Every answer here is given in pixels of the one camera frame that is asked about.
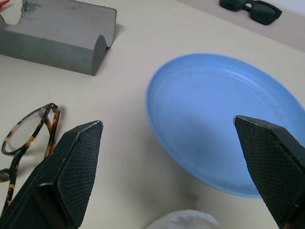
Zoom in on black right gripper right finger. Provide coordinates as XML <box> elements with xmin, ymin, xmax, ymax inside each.
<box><xmin>233</xmin><ymin>115</ymin><xmax>305</xmax><ymax>229</ymax></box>

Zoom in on tortoiseshell eyeglasses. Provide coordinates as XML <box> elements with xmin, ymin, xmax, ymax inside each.
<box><xmin>0</xmin><ymin>103</ymin><xmax>61</xmax><ymax>213</ymax></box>

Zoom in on white crumpled tissue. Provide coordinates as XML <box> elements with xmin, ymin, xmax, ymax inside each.
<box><xmin>145</xmin><ymin>209</ymin><xmax>219</xmax><ymax>229</ymax></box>

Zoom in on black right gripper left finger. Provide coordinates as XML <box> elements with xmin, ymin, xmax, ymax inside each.
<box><xmin>0</xmin><ymin>120</ymin><xmax>104</xmax><ymax>229</ymax></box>

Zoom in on blue round plate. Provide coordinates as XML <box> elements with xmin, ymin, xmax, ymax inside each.
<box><xmin>144</xmin><ymin>53</ymin><xmax>305</xmax><ymax>199</ymax></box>

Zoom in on grey foam holder block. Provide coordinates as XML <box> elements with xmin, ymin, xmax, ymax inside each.
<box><xmin>0</xmin><ymin>0</ymin><xmax>118</xmax><ymax>77</ymax></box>

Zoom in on black sunglasses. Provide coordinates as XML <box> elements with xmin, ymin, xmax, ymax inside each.
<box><xmin>219</xmin><ymin>0</ymin><xmax>283</xmax><ymax>26</ymax></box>

